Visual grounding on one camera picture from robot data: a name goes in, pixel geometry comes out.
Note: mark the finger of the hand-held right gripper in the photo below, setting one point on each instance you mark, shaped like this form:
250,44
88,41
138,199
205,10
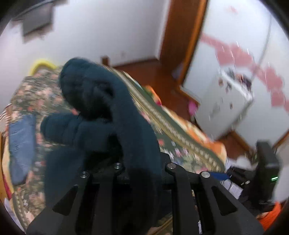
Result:
220,176

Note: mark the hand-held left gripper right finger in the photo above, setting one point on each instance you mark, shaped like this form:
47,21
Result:
180,187

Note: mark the pink wall stickers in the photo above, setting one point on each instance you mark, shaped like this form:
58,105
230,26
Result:
239,56

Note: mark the white cabinet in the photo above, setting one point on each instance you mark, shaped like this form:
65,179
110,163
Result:
225,106

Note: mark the blue jeans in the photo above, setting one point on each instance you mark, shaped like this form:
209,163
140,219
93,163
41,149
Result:
22,144

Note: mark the wooden door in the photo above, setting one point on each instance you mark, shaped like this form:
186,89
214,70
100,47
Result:
180,29

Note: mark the striped patchwork quilt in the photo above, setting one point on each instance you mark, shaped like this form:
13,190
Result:
3,119

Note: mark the floral blanket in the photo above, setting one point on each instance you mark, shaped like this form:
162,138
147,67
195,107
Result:
33,90

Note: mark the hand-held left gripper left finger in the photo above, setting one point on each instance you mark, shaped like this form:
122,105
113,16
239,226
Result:
108,185

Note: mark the black wall television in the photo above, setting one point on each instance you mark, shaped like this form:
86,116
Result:
33,10

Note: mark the wooden bed post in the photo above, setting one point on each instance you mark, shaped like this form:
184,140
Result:
105,61

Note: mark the orange bed sheet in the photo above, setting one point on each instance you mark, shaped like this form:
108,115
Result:
203,137

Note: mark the dark navy pants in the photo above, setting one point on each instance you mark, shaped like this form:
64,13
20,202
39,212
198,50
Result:
101,101

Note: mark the pink item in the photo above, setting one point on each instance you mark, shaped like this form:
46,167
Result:
192,108

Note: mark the person's orange clothing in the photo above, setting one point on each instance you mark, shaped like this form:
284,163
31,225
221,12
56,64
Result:
269,215

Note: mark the yellow foam tube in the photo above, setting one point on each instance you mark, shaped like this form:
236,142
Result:
41,63

